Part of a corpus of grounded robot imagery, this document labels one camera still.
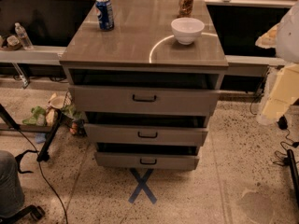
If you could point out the grey office chair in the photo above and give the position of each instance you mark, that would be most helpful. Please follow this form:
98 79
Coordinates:
11 194

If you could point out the green and tan trash pile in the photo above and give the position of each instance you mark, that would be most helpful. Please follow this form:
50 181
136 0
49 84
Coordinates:
57 105

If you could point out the black stand leg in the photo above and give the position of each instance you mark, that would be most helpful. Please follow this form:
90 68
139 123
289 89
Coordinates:
43 154

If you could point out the blue tape cross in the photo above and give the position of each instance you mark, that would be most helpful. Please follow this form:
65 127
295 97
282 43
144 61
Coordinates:
142 186

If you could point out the blue pepsi can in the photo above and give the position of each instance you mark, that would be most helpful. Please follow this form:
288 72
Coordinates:
105 14

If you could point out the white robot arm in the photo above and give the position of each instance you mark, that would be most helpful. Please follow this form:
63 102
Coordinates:
284 38

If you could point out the white ceramic bowl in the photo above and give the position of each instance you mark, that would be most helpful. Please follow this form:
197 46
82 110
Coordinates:
187 30

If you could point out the grey drawer cabinet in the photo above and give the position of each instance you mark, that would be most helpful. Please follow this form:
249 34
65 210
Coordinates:
141 52

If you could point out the clear plastic water bottle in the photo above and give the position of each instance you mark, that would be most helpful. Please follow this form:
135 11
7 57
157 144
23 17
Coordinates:
23 36

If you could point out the top grey drawer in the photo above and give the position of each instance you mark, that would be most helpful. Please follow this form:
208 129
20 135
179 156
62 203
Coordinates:
143 100

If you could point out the brown snack jar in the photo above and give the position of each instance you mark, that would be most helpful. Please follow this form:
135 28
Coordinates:
185 8

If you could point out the bottom grey drawer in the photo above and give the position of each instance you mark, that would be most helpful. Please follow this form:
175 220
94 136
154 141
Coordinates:
150 161

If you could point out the middle grey drawer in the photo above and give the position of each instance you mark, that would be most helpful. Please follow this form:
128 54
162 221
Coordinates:
146 135

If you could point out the small brown tray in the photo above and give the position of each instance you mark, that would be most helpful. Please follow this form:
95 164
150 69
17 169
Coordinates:
9 43

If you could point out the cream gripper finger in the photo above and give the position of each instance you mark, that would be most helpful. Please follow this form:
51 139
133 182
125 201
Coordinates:
284 93

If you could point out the grey drawer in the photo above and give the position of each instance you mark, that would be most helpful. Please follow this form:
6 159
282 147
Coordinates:
146 135
143 100
150 161

